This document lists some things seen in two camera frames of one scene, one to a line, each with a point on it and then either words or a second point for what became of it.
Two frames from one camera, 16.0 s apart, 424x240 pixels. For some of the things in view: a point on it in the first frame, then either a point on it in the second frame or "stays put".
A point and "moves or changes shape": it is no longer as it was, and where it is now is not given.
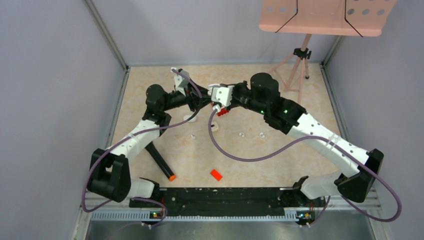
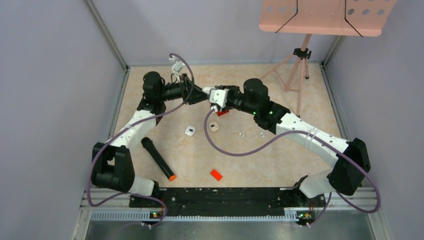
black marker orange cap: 152,150 stays put
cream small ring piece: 216,127 stays put
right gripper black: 237,87 stays put
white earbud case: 186,117 moves or changes shape
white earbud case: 212,89 moves or changes shape
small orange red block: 216,174 stays put
